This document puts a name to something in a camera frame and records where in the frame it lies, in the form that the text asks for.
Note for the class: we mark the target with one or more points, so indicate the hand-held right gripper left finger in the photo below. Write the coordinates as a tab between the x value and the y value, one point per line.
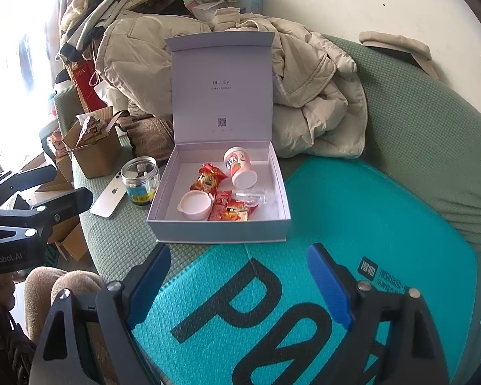
148	284

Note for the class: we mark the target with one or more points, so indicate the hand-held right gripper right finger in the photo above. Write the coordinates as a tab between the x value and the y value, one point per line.
330	284

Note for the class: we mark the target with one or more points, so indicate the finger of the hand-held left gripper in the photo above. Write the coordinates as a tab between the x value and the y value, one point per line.
32	176
68	202

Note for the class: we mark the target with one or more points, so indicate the white round plastic lid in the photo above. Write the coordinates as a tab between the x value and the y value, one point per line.
194	204

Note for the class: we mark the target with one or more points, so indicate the red ketchup packet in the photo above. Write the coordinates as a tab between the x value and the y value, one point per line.
222	200

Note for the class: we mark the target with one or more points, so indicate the red cartoon candy packet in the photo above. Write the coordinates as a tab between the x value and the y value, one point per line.
208	178
234	212

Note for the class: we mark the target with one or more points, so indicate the clear suction cup clip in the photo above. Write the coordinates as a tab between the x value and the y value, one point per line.
252	197

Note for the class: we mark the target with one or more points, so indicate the pink chewing gum bottle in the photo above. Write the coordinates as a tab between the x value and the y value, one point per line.
240	164

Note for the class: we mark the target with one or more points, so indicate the light purple gift box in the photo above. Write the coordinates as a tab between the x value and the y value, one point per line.
220	68

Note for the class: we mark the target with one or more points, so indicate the silver smartphone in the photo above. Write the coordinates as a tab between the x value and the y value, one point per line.
108	200

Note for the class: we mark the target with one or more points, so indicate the cardboard box with teal print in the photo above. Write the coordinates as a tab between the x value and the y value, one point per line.
70	244

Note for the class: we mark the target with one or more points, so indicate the brown paper bag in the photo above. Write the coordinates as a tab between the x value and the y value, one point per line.
96	152

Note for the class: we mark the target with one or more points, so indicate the person's beige fleece trousers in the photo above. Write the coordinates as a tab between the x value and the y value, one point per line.
72	284

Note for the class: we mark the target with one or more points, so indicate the clear jar with yellow label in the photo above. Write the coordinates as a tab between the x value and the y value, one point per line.
140	184

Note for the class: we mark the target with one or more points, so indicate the person's dark jacket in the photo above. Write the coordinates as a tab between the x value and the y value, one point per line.
4	329

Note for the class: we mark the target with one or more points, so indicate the teal bubble mailer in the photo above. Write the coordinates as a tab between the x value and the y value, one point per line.
384	216

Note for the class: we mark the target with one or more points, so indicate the red paper bag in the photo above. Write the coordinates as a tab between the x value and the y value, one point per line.
88	88

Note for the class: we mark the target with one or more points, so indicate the brown woven cushion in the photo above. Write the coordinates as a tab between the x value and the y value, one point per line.
150	136

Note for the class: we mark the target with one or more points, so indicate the green sofa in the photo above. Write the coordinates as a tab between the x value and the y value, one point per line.
405	148

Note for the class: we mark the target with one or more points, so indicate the beige cloth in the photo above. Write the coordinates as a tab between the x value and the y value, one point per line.
397	44

